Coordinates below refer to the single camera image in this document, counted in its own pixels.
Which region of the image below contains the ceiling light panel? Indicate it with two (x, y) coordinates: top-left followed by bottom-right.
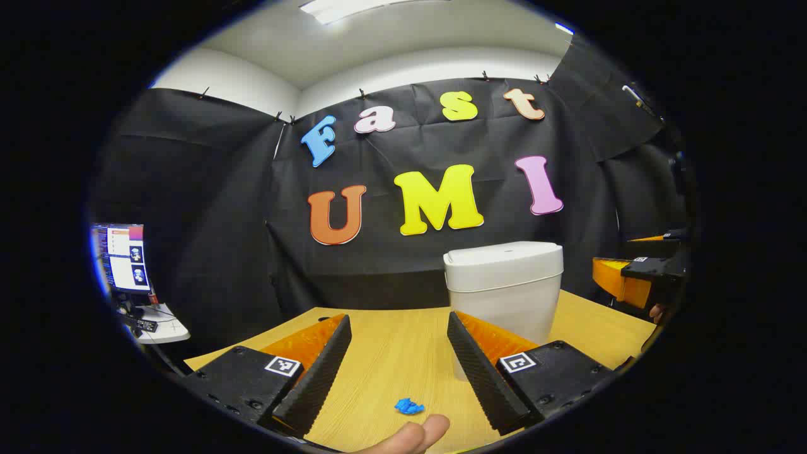
(299, 0), (379, 26)

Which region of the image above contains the computer monitor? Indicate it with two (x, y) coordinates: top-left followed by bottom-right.
(91, 223), (152, 296)

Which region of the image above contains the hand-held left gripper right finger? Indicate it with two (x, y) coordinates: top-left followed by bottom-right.
(446, 310), (615, 437)

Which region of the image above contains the white desktop garbage bin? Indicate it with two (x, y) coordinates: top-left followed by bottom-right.
(443, 242), (565, 382)

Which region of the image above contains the wooden desktop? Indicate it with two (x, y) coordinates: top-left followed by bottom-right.
(183, 290), (658, 454)

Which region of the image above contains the white side table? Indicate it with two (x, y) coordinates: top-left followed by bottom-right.
(123, 303), (191, 344)

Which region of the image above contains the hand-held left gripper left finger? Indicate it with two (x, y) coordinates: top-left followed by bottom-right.
(180, 313), (352, 439)

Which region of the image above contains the black backdrop cloth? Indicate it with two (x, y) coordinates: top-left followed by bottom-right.
(88, 32), (694, 366)

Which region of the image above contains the small black device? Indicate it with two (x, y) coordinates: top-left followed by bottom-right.
(120, 314), (158, 334)

